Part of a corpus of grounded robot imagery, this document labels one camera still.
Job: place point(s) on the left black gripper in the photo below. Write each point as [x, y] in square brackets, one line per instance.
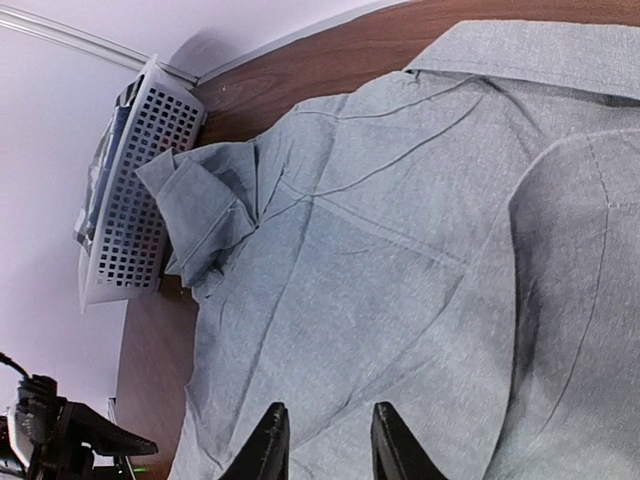
[46, 436]

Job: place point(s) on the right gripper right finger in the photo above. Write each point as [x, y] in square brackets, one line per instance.
[396, 453]

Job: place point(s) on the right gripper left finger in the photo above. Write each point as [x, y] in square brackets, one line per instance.
[265, 454]

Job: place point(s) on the white plastic basket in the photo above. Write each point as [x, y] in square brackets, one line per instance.
[127, 253]

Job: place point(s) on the grey long sleeve shirt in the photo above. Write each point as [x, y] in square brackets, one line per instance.
[459, 238]

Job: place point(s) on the blue patterned shirt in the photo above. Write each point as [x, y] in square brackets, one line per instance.
[101, 165]

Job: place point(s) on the left aluminium corner post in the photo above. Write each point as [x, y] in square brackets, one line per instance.
[72, 38]

